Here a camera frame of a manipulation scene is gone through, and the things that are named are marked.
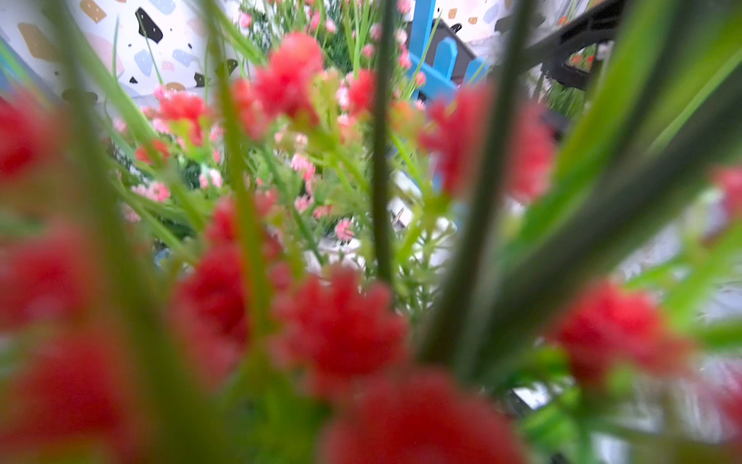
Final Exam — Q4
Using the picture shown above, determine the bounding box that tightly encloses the blue white two-tier rack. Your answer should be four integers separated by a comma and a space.
407, 0, 489, 101

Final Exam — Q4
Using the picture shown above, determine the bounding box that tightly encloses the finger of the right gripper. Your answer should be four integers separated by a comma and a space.
521, 0, 628, 90

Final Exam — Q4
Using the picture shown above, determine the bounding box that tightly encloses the red flower pot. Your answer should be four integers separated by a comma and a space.
1, 1, 741, 463

